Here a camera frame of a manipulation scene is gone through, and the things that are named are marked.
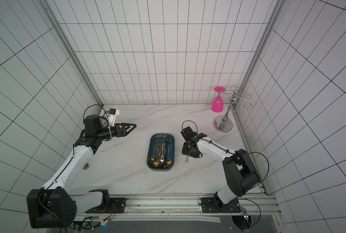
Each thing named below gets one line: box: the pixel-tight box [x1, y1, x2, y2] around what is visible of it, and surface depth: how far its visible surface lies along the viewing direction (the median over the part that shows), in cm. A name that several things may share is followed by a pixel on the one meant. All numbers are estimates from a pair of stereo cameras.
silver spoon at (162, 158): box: [159, 141, 166, 164], surface depth 91 cm
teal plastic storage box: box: [146, 133, 176, 172], surface depth 92 cm
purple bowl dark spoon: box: [162, 140, 169, 169], surface depth 95 cm
